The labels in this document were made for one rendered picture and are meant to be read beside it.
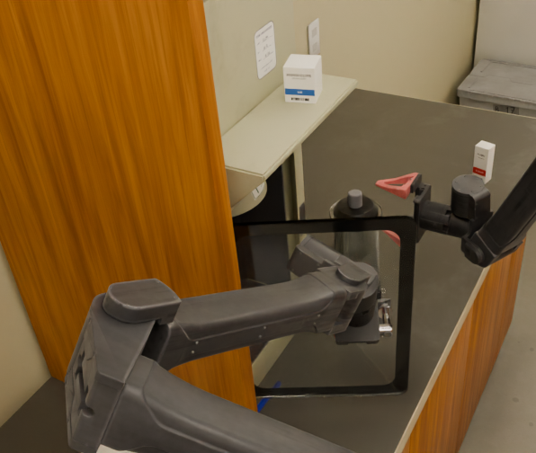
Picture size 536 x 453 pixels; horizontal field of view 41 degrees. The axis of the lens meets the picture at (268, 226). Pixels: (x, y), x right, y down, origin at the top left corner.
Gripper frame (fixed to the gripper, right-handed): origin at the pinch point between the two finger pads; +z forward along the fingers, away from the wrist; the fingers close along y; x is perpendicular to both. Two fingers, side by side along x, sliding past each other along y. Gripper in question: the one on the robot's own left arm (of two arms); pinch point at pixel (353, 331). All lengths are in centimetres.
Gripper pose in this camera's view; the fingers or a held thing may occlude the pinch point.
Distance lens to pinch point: 118.2
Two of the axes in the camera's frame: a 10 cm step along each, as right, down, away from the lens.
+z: 0.7, 4.9, 8.7
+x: 10.0, -0.4, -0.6
